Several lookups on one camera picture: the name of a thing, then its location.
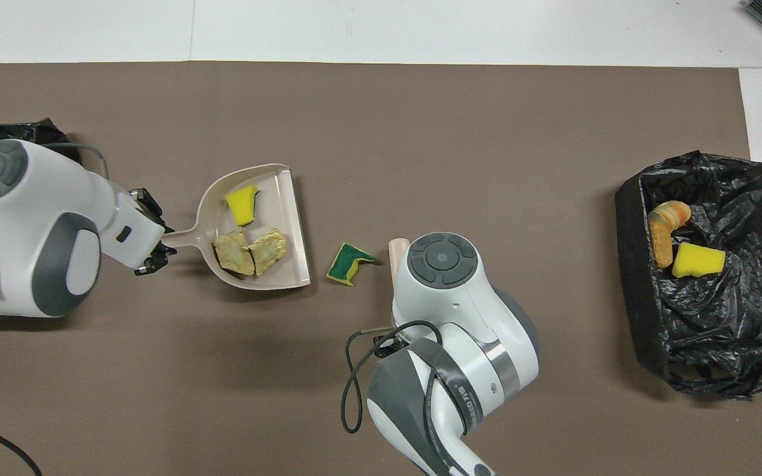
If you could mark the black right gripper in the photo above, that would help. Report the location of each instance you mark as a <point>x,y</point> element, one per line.
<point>391,342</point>

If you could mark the beige foam chunk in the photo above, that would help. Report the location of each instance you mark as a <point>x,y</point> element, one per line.
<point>672,213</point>
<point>268,250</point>
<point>232,254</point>

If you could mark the beige hand brush black bristles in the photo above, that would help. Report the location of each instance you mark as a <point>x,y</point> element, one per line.
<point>397,258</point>

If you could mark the notched yellow-green sponge piece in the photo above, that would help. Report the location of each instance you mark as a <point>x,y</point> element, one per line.
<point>344,264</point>

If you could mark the small yellow sponge piece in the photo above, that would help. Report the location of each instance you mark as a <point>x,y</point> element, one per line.
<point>242,205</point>

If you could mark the beige plastic dustpan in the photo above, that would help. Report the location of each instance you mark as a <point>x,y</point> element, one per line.
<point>275,198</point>

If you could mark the brown bread-like piece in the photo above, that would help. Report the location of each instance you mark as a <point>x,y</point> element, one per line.
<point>662,248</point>

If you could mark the chunky yellow sponge piece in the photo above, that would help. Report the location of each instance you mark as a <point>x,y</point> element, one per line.
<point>695,261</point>

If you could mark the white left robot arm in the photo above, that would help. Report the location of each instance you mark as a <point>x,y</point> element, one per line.
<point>37,218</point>

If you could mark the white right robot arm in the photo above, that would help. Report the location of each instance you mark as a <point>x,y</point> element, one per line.
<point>473,317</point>

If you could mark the black bag lined bin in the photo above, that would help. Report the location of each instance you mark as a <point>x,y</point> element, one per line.
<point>37,131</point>
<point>718,330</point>

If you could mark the brown paper table mat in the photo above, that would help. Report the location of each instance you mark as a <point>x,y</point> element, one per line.
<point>487,119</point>

